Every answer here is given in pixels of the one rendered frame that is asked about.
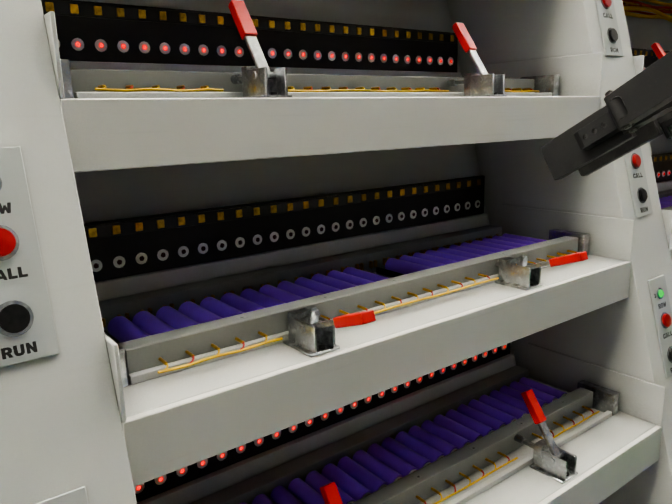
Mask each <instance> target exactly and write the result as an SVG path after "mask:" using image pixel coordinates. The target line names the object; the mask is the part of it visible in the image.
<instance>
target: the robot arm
mask: <svg viewBox="0 0 672 504"><path fill-rule="evenodd" d="M604 101H605V103H606V105H605V106H604V107H602V108H601V109H599V110H598V111H596V112H594V113H593V114H591V115H590V116H588V117H587V118H585V119H584V120H582V121H580V122H579V123H577V124H576V125H574V126H573V127H571V128H569V129H568V130H566V131H565V132H563V133H562V134H560V135H559V136H557V137H555V138H554V139H552V140H551V141H549V142H548V143H546V144H545V145H543V146H541V148H540V150H541V152H542V154H543V156H544V159H545V161H546V163H547V165H548V168H549V170H550V172H551V174H552V176H553V179H554V180H560V179H563V178H564V177H566V176H568V175H570V174H571V173H573V172H575V171H577V170H578V171H579V173H580V175H581V176H588V175H590V174H591V173H593V172H595V171H597V170H599V169H601V168H602V167H604V166H606V165H608V164H610V163H611V162H613V161H615V160H617V159H619V158H621V157H622V156H624V155H626V154H628V153H630V152H631V151H633V150H635V149H637V148H639V147H640V146H642V145H644V144H646V143H648V142H650V141H651V140H653V139H655V138H657V137H659V136H660V135H662V134H663V132H664V134H665V136H666V138H667V140H669V139H672V51H670V52H669V53H667V54H666V55H665V56H663V57H662V58H660V59H659V60H657V61H656V62H654V63H653V64H652V65H650V66H649V67H647V68H646V69H644V70H643V71H641V72H640V73H638V74H637V75H636V76H634V77H633V78H631V79H630V80H628V81H627V82H625V83H624V84H623V85H621V86H620V87H618V88H617V89H615V90H614V91H612V90H609V91H607V92H606V93H605V97H604ZM661 128H662V129H661ZM662 130H663V131H662Z"/></svg>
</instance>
